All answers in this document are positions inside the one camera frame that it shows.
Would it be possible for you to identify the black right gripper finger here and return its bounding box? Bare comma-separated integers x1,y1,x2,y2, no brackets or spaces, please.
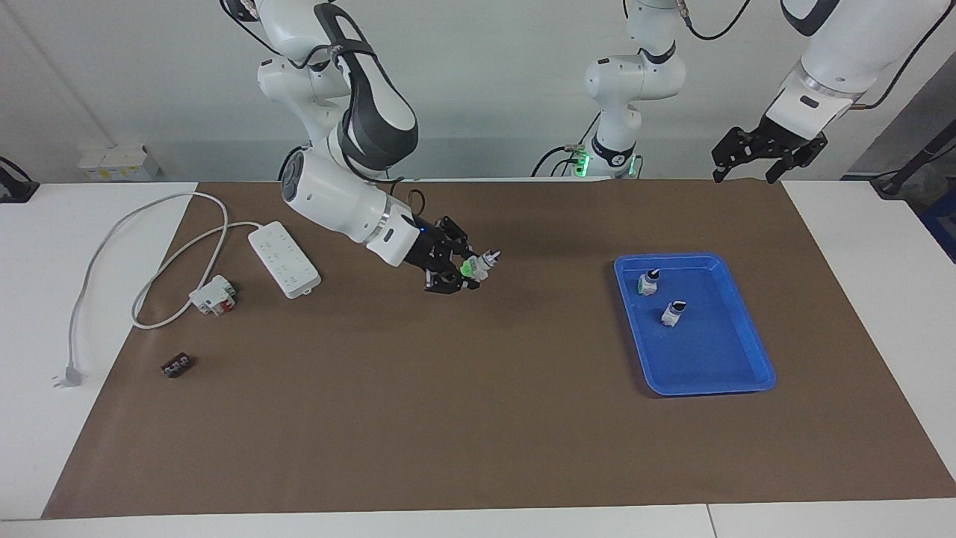
424,268,480,294
437,217,475,259

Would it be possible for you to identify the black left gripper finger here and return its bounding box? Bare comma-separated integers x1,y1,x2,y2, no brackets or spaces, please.
711,127,759,184
763,140,828,185

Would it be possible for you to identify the black stand with base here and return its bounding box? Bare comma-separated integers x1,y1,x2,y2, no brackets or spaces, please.
870,123,956,199

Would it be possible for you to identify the brown paper table mat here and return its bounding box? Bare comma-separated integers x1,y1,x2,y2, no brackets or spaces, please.
41,179,956,520

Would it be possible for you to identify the white power strip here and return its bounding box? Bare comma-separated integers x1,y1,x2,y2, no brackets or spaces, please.
247,221,322,300

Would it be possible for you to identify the blue crate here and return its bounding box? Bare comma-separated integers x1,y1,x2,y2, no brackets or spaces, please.
920,205,956,264

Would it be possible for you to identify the blue plastic tray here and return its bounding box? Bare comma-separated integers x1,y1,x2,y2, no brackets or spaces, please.
613,253,777,397

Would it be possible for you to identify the white red circuit breaker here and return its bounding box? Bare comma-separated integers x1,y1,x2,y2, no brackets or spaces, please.
188,275,238,317

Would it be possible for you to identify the black clamp device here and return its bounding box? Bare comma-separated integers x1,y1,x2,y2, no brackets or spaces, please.
0,157,40,204

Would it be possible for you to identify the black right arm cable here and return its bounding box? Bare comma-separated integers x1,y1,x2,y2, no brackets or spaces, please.
220,0,428,225

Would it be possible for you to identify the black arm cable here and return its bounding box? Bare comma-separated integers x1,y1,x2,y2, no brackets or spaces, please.
855,0,956,109
220,0,428,225

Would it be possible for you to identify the black left shoulder cable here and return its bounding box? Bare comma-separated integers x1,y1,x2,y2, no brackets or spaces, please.
676,0,751,42

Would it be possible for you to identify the black left base cable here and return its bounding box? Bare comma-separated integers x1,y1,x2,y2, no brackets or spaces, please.
532,146,580,179

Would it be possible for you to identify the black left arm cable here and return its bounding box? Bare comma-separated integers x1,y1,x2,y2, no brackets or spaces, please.
855,0,956,109

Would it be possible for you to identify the white power cable with plug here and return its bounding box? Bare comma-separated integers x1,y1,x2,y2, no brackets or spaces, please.
52,191,262,389

